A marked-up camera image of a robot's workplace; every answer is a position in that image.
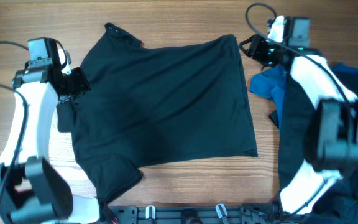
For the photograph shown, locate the black t-shirt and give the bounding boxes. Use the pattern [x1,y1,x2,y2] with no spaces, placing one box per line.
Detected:
[57,23,257,203]

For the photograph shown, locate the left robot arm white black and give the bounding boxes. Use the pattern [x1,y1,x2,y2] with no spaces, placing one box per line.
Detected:
[0,65,101,223]

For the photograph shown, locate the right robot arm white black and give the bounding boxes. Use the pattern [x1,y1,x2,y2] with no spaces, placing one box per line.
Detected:
[239,16,358,222]

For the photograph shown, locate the dark clothes pile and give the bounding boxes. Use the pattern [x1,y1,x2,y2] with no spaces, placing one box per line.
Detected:
[278,72,358,224]

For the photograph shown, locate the blue garment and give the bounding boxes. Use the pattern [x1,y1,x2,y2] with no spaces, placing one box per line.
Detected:
[250,62,358,128]

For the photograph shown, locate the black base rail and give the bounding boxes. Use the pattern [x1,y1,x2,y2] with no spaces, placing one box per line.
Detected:
[109,203,296,224]

